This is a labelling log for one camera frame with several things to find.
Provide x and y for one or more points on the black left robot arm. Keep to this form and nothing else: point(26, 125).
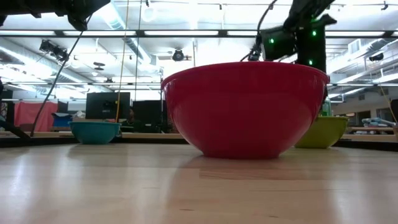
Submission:
point(74, 9)

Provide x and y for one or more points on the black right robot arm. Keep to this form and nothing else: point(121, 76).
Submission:
point(311, 37)

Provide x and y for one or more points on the green plastic bottle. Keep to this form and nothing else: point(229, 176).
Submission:
point(327, 109)

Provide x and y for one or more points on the lime green plastic bowl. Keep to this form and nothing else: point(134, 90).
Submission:
point(325, 132)

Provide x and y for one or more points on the pile of folded cloths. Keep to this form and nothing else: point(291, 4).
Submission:
point(377, 122)

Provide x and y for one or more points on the large red plastic bowl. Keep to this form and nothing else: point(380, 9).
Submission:
point(245, 112)

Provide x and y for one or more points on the black ceiling spotlight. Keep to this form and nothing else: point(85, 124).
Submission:
point(178, 55)

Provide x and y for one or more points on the black computer monitor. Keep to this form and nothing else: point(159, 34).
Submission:
point(107, 105)
point(149, 112)

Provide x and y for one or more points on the long wooden board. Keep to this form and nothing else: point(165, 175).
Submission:
point(149, 135)

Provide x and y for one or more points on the person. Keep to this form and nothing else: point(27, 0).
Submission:
point(132, 119)

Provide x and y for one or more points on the small teal plastic bowl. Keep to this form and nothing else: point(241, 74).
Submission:
point(94, 133)

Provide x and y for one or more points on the blue storage bin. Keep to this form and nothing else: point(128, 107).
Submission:
point(62, 120)

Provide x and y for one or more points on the red fabric partition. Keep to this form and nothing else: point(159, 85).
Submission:
point(32, 115)

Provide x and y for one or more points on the black overhead frame bar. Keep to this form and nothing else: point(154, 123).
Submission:
point(186, 33)

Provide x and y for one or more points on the black ceiling camera cluster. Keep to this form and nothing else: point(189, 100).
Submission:
point(53, 49)

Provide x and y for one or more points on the black frame strut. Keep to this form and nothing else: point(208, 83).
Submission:
point(14, 128)

